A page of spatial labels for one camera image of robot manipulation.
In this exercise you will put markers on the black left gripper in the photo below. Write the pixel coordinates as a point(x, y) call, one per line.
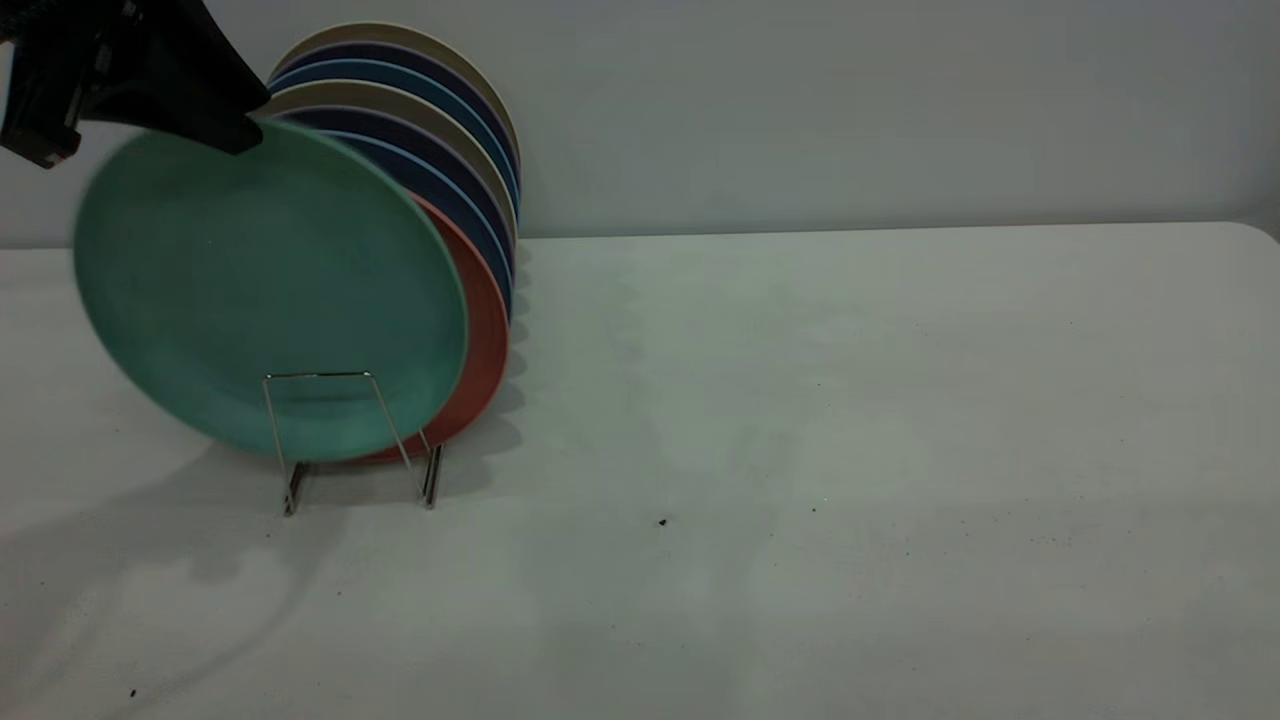
point(50, 90)

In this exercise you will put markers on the green plate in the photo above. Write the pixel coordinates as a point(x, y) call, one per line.
point(270, 290)

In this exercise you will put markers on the navy plate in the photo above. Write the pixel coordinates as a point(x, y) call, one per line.
point(380, 122)

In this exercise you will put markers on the blue plate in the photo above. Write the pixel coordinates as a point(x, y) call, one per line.
point(440, 190)
point(400, 72)

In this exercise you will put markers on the cream plate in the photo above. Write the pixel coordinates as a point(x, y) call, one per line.
point(400, 30)

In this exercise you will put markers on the red plate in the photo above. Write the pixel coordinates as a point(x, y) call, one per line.
point(485, 330)

